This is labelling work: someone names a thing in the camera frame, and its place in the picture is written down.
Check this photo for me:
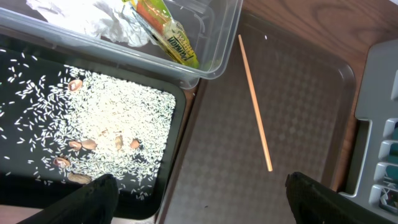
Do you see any white tissue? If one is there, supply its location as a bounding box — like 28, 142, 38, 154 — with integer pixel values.
26, 0, 150, 47

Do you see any wooden chopstick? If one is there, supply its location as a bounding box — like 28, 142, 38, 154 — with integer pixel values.
238, 34, 273, 172

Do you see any grey dishwasher rack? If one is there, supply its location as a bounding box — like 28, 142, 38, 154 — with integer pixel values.
341, 40, 397, 223

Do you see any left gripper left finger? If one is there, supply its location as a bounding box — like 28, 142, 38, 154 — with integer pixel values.
19, 174, 119, 224

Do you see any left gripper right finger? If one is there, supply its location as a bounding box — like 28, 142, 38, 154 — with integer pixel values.
285, 172, 393, 224

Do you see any clear plastic bin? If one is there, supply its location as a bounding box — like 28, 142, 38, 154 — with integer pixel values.
1, 0, 243, 89

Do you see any brown serving tray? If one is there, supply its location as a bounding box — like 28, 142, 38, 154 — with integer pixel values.
158, 11, 355, 224

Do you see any black plastic tray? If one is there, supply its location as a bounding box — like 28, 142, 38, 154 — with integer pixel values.
1, 35, 186, 220

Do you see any yellow green snack wrapper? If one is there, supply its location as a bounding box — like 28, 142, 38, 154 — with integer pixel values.
123, 0, 200, 68

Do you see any spilled rice food waste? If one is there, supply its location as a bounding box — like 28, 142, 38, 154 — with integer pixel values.
1, 48, 176, 201

